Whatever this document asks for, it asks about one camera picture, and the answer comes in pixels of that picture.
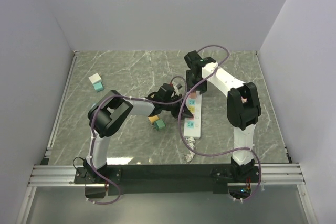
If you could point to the yellow adapter plug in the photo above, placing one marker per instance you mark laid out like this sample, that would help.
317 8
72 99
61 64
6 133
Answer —
153 119

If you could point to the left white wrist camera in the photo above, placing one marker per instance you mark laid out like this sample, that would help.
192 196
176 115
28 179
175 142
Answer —
177 88

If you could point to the teal charger plug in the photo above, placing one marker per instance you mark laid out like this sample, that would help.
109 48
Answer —
98 86

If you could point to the white charger plug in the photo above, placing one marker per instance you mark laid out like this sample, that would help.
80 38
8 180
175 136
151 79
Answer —
95 78

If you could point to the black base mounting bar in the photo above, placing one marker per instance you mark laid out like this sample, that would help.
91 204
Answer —
180 178

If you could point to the green adapter plug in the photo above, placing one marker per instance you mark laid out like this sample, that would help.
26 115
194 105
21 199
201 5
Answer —
159 124

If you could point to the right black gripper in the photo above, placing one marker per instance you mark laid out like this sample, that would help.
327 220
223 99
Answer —
189 85

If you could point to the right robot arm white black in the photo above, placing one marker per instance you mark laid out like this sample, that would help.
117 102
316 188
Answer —
243 105

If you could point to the white multicolour power strip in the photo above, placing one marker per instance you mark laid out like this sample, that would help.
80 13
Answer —
192 127

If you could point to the pink adapter plug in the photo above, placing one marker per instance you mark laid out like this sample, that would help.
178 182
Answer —
193 95

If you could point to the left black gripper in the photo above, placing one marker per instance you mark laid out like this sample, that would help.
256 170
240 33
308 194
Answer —
186 113

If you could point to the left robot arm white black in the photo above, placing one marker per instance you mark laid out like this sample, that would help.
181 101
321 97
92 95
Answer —
107 116

